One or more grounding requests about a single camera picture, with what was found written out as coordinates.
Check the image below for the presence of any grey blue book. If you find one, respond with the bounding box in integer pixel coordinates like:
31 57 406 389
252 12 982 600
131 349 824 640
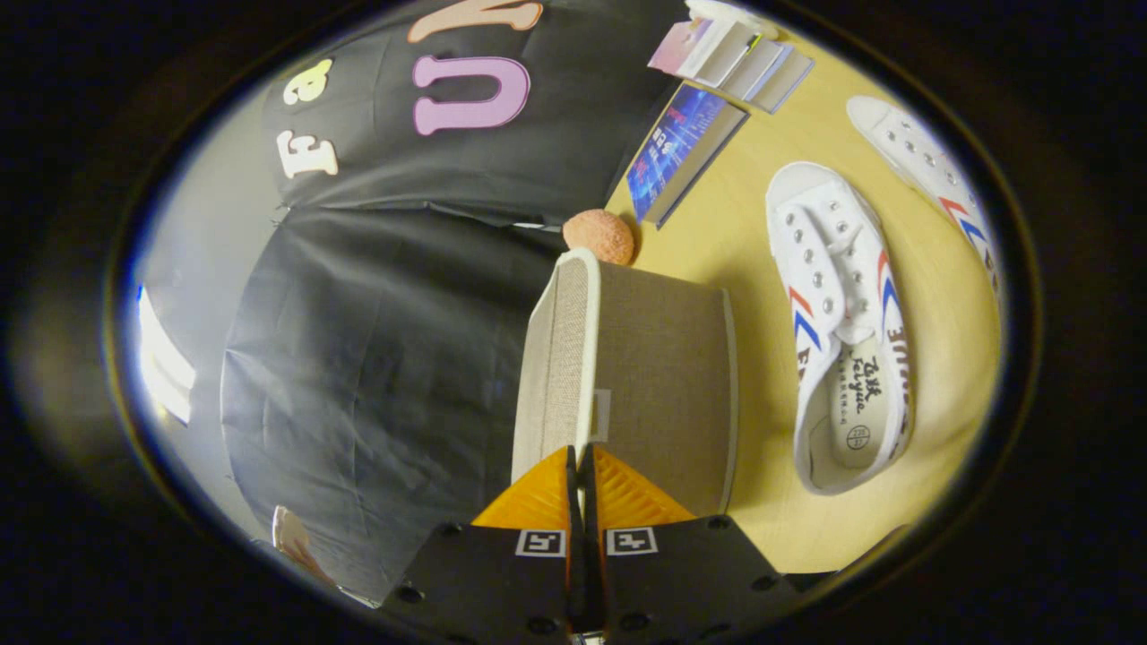
748 49 815 115

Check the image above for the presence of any white round pouch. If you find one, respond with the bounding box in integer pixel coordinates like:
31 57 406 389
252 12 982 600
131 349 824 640
686 0 780 41

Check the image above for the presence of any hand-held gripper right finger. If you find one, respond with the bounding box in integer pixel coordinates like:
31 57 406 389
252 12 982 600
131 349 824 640
581 445 803 645

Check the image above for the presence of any orange fuzzy ball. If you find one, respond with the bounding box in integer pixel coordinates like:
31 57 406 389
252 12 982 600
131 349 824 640
562 209 635 267

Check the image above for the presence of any blue cover book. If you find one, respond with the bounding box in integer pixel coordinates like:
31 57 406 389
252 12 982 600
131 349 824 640
625 82 749 228

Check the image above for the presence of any beige fabric storage box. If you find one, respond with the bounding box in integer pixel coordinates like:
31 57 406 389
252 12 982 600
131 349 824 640
511 248 740 520

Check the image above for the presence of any black backdrop cloth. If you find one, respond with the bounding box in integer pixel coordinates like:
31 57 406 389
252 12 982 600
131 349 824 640
220 0 691 601

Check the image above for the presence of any white paged book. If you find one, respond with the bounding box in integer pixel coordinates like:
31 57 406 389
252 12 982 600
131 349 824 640
717 36 794 101

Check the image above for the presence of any white shoe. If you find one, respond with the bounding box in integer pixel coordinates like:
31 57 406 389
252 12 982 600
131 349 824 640
764 161 915 496
846 95 1002 297

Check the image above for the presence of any pink cover book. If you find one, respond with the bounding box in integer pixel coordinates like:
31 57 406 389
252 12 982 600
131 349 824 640
647 16 758 88

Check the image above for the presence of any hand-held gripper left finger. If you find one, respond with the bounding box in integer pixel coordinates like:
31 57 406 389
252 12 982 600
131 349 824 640
376 445 579 645

